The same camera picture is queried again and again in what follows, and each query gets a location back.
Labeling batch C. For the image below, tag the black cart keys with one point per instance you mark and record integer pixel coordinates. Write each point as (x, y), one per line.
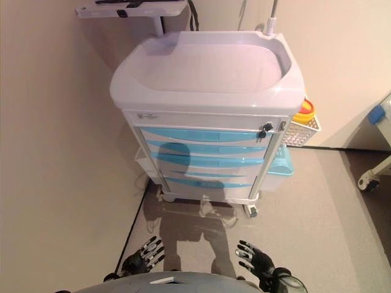
(265, 127)

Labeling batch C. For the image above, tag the white IV pole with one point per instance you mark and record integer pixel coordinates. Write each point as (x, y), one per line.
(270, 24)

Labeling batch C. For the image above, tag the blue bed corner bumper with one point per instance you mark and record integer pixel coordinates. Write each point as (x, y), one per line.
(376, 113)

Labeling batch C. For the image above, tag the yellow sharps container red lid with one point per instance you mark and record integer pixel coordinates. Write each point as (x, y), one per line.
(305, 114)

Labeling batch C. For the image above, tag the white lattice basket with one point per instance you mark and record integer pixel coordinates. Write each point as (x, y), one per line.
(297, 134)

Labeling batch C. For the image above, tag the white overbed table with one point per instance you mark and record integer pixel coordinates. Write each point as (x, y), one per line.
(146, 10)

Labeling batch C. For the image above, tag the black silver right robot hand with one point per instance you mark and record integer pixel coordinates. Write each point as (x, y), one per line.
(262, 265)

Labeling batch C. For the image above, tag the grey cart caster wheel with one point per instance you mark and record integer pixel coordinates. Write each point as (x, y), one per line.
(252, 210)

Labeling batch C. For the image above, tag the white side bin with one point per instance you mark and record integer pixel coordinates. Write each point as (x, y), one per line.
(143, 161)

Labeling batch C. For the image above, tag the grey robot torso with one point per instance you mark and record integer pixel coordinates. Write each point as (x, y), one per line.
(168, 285)

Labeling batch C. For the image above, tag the white medical cart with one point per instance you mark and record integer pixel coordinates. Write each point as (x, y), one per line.
(198, 61)

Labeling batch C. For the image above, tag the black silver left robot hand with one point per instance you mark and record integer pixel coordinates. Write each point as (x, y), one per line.
(137, 262)

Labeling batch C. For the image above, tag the blue lidded waste bin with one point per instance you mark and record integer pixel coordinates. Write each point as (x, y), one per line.
(282, 164)

